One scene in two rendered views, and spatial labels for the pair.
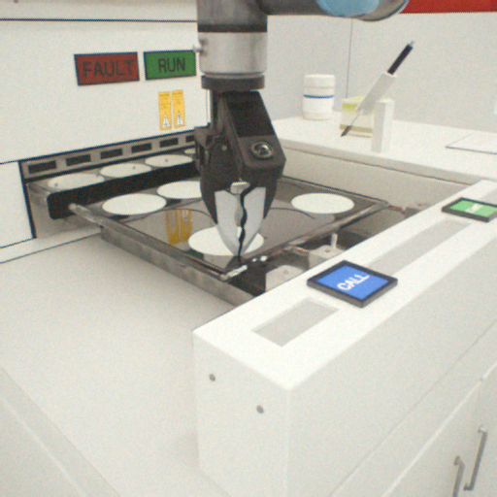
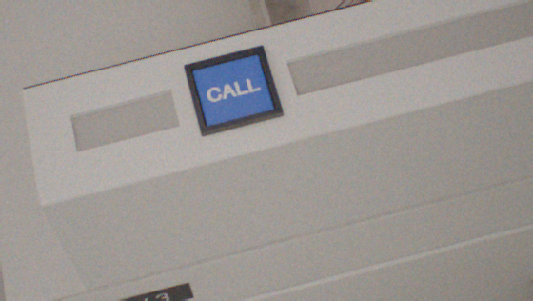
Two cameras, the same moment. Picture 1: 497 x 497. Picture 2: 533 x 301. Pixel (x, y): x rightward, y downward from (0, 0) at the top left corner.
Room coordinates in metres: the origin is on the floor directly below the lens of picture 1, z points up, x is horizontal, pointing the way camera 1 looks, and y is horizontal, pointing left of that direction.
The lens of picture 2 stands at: (0.06, -0.37, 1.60)
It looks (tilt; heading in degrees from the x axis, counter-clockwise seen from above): 59 degrees down; 42
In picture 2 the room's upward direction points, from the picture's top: 11 degrees counter-clockwise
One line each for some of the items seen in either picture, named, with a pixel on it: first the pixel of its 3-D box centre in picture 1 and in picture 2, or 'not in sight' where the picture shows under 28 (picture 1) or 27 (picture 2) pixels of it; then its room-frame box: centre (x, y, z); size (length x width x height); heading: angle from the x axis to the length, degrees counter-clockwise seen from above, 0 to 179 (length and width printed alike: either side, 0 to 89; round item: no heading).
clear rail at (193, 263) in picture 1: (135, 236); not in sight; (0.64, 0.16, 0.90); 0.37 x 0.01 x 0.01; 46
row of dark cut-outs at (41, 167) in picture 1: (141, 148); not in sight; (0.91, 0.20, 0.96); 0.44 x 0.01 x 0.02; 136
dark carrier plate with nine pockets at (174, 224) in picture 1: (228, 204); not in sight; (0.77, 0.03, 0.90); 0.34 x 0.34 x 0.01; 46
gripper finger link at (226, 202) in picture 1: (221, 217); not in sight; (0.58, 0.03, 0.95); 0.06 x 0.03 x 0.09; 19
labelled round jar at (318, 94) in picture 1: (318, 97); not in sight; (1.21, -0.16, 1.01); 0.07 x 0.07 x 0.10
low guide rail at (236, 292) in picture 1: (198, 274); not in sight; (0.64, 0.07, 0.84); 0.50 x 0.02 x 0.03; 46
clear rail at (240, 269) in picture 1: (317, 234); not in sight; (0.65, -0.10, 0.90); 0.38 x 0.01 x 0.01; 136
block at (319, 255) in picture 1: (344, 267); not in sight; (0.54, -0.12, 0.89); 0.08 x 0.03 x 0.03; 46
